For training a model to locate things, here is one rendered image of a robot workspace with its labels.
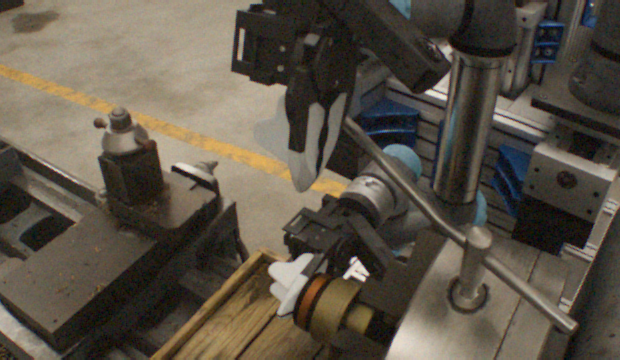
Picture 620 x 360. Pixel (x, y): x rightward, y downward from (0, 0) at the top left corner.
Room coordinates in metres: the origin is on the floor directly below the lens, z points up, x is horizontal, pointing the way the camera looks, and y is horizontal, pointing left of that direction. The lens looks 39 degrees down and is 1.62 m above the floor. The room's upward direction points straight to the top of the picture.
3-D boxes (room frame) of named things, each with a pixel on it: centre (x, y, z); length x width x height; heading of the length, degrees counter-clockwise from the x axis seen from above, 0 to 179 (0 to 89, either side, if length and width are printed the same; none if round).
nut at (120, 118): (0.73, 0.30, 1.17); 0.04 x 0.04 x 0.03
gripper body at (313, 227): (0.56, -0.03, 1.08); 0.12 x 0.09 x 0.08; 147
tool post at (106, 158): (0.73, 0.30, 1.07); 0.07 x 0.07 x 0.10; 58
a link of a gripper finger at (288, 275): (0.46, 0.03, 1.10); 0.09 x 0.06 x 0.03; 147
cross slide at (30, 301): (0.68, 0.34, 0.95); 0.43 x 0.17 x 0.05; 148
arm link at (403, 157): (0.68, -0.12, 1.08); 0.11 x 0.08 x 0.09; 147
